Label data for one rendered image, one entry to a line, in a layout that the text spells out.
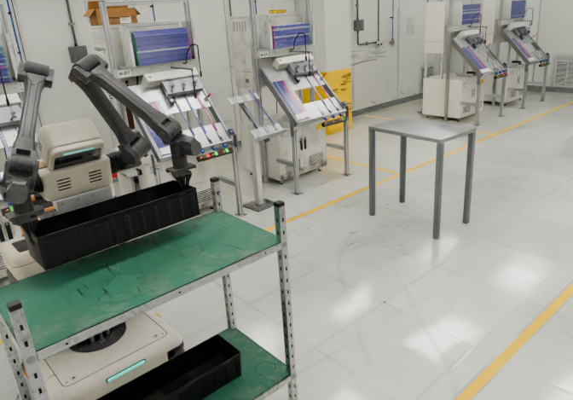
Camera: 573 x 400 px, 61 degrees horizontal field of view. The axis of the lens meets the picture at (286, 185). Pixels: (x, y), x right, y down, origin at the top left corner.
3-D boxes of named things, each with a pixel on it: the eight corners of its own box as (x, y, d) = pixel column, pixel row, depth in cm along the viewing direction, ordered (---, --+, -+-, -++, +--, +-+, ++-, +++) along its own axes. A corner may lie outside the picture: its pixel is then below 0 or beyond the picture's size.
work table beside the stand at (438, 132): (436, 240, 374) (441, 139, 347) (368, 215, 427) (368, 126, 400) (469, 222, 400) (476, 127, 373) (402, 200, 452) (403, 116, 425)
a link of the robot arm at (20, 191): (39, 159, 152) (8, 154, 148) (39, 167, 142) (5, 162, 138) (33, 195, 154) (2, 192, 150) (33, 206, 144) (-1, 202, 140)
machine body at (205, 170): (222, 207, 465) (214, 145, 444) (155, 231, 422) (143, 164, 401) (187, 192, 511) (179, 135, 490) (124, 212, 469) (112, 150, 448)
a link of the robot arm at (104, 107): (78, 58, 187) (58, 71, 181) (95, 50, 178) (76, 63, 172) (143, 151, 208) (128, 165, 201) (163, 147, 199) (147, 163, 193)
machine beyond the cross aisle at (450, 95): (506, 116, 745) (519, -17, 681) (480, 126, 696) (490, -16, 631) (430, 107, 844) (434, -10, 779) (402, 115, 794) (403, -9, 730)
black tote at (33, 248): (177, 205, 199) (173, 179, 196) (199, 214, 187) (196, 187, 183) (30, 255, 164) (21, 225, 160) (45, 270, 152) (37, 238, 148)
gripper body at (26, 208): (45, 213, 154) (40, 192, 152) (10, 223, 147) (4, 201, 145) (39, 209, 159) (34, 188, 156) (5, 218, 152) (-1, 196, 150)
